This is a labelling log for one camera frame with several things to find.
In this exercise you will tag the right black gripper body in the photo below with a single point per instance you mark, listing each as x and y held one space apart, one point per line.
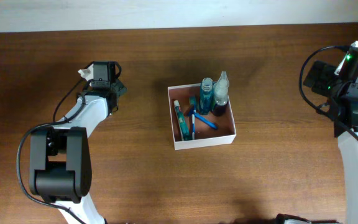
325 84

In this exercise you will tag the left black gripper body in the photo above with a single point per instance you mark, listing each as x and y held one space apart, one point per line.
118 88

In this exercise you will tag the blue white toothbrush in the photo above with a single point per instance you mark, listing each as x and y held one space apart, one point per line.
192 101

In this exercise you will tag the blue disposable razor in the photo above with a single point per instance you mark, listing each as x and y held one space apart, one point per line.
202 119

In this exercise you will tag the teal toothpaste tube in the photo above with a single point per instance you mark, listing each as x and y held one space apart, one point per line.
184 131

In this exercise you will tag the blue mouthwash bottle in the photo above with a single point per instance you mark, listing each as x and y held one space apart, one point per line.
206 94

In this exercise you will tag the purple hand soap pump bottle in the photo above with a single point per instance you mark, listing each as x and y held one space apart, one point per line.
220 95

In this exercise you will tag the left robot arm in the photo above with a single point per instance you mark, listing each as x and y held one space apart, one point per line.
53 162

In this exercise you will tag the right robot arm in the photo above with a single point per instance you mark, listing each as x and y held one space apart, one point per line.
343 112

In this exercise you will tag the white open cardboard box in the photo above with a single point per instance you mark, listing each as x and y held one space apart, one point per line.
204 135

